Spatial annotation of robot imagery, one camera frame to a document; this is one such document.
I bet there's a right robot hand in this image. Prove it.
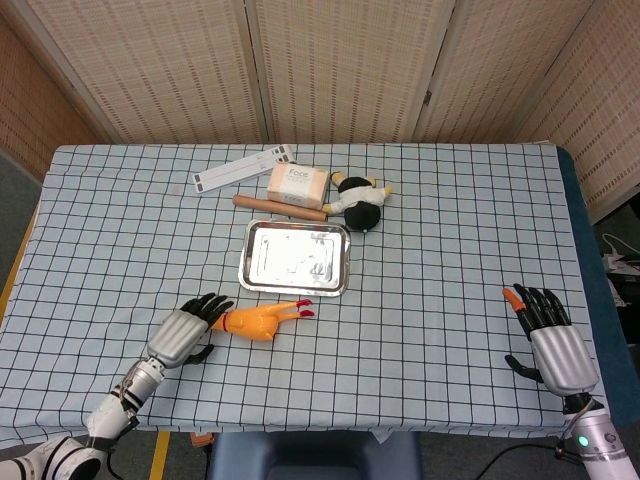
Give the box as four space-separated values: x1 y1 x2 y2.
502 282 600 397

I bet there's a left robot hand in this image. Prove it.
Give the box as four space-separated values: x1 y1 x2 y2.
146 292 235 370

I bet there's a yellow rubber chicken toy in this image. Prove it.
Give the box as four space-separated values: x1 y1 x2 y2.
209 298 316 343

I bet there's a silver metal tray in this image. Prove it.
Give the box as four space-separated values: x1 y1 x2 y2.
238 217 352 298

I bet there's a checkered tablecloth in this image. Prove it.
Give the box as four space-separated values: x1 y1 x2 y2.
0 143 601 449

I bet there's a wooden rolling pin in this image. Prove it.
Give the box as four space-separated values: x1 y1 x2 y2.
232 194 328 222

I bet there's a white long flat box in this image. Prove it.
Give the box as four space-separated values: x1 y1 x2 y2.
193 143 298 194

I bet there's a blue chair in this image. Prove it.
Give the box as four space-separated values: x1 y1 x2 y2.
205 430 424 480

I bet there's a pink tissue pack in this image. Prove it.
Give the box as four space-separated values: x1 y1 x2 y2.
266 162 332 211

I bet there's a black and white plush doll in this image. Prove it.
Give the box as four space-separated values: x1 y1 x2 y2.
322 170 394 234

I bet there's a folding bamboo screen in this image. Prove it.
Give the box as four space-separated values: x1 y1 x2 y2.
0 0 640 224

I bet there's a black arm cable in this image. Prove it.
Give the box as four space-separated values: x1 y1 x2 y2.
499 424 589 467

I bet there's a white cables and adapter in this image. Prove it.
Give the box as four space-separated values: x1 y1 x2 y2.
601 232 640 307

